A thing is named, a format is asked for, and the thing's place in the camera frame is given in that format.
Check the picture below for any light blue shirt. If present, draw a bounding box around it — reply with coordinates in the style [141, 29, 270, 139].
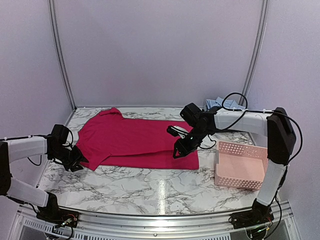
[204, 97, 246, 112]

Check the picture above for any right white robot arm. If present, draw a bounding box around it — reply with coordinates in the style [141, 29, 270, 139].
[167, 103, 297, 224]

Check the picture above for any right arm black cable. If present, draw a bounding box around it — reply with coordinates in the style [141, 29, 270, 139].
[197, 92, 303, 161]

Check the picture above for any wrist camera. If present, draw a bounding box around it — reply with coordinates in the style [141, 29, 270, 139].
[51, 124, 74, 148]
[166, 125, 189, 139]

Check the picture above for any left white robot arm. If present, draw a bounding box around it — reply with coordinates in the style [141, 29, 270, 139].
[0, 134, 88, 223]

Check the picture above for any magenta red garment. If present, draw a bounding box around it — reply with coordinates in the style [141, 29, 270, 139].
[76, 107, 199, 171]

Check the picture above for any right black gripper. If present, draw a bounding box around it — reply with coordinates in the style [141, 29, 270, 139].
[172, 125, 211, 159]

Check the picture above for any right aluminium frame post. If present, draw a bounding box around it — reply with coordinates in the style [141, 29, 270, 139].
[239, 0, 270, 104]

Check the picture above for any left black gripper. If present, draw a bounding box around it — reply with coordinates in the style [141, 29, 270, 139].
[49, 145, 89, 172]

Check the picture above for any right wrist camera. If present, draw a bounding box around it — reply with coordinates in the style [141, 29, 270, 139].
[166, 125, 189, 139]

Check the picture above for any left aluminium frame post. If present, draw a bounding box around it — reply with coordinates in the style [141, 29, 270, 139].
[47, 0, 77, 112]

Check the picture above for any pink plastic laundry basket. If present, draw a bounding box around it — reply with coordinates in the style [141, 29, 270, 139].
[214, 140, 268, 191]

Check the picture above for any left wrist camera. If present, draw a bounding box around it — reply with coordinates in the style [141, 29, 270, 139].
[51, 124, 74, 148]

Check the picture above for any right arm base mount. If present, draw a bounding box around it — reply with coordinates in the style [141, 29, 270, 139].
[228, 209, 274, 229]

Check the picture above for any aluminium table front rail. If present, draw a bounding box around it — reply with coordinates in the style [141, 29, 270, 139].
[8, 201, 302, 240]

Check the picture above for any aluminium frame post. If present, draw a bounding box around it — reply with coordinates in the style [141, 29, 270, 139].
[239, 0, 270, 104]
[47, 0, 77, 112]

